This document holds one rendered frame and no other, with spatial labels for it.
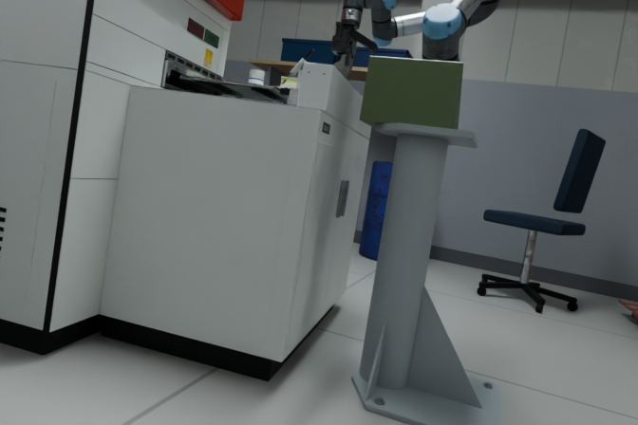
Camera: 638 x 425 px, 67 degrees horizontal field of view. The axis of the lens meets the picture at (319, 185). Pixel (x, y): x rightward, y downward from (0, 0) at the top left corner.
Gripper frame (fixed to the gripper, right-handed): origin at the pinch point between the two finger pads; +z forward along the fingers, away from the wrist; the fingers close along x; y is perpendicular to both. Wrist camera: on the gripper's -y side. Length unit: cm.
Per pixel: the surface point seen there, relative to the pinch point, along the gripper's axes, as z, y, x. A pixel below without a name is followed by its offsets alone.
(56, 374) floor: 101, 50, 70
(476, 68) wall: -70, -53, -260
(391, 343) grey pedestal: 85, -33, 29
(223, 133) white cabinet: 29, 24, 46
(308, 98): 15.2, 2.0, 39.8
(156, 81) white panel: 15, 58, 33
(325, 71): 6.9, -2.0, 39.8
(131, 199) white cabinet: 54, 52, 46
